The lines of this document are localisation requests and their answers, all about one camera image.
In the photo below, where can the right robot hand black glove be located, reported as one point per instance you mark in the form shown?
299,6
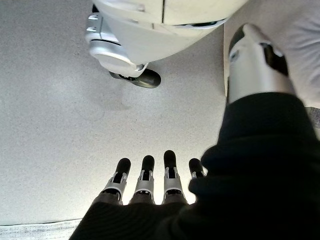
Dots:
250,175

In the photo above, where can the grey woven rug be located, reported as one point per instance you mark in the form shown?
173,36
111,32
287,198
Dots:
30,231

